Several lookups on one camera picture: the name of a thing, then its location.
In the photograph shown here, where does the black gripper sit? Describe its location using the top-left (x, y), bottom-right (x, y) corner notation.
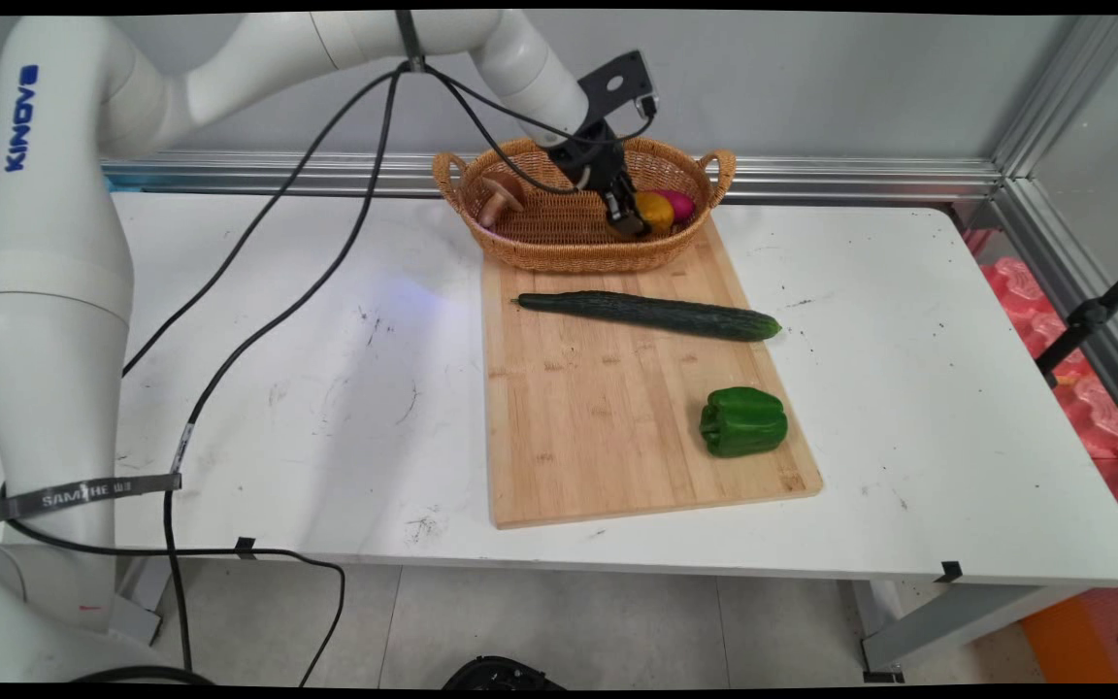
top-left (547, 116), bottom-right (646, 241)

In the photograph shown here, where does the yellow-brown toy potato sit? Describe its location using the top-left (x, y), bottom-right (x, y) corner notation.
top-left (634, 190), bottom-right (675, 237)

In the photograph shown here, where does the woven wicker basket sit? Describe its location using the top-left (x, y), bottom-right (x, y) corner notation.
top-left (433, 135), bottom-right (738, 274)

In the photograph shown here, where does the dark green cucumber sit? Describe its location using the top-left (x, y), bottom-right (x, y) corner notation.
top-left (512, 290), bottom-right (783, 343)

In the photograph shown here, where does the brown toy mushroom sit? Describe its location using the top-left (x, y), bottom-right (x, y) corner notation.
top-left (477, 172), bottom-right (528, 230)

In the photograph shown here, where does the bamboo cutting board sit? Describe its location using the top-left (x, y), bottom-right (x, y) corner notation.
top-left (479, 218), bottom-right (824, 530)

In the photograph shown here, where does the green bell pepper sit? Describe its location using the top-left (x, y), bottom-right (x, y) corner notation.
top-left (699, 386), bottom-right (790, 459)

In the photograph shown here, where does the black tripod stand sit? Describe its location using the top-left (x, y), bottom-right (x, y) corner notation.
top-left (1035, 250), bottom-right (1118, 390)

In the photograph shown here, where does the black round floor object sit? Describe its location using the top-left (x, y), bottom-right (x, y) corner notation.
top-left (442, 655), bottom-right (568, 691)

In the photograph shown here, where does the red foam mat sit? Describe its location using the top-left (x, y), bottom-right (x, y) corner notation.
top-left (962, 228), bottom-right (1118, 547)

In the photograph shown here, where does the grey metal table leg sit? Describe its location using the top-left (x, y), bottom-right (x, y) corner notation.
top-left (850, 580), bottom-right (1096, 682)

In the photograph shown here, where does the orange floor mat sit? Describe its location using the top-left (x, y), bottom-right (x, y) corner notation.
top-left (1018, 558), bottom-right (1118, 685)

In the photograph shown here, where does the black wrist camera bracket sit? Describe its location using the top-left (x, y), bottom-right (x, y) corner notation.
top-left (577, 50), bottom-right (660, 123)

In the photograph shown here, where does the horizontal aluminium frame rail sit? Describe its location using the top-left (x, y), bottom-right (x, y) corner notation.
top-left (98, 148), bottom-right (1006, 207)

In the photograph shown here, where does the black cable strap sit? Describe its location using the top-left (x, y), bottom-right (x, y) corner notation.
top-left (395, 12), bottom-right (425, 73)

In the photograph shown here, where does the slanted aluminium frame rail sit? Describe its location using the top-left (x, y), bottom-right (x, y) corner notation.
top-left (991, 178), bottom-right (1118, 457)

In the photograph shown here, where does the aluminium frame corner post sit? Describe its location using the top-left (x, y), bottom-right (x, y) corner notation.
top-left (991, 15), bottom-right (1118, 183)

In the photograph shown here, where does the thick black labelled cable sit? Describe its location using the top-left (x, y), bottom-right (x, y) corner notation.
top-left (161, 63), bottom-right (610, 677)

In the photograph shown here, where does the grey printed cable strap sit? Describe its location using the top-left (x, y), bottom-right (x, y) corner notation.
top-left (0, 472), bottom-right (183, 523)

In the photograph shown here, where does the grey table leg bracket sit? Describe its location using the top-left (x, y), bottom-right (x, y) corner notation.
top-left (113, 555), bottom-right (178, 649)

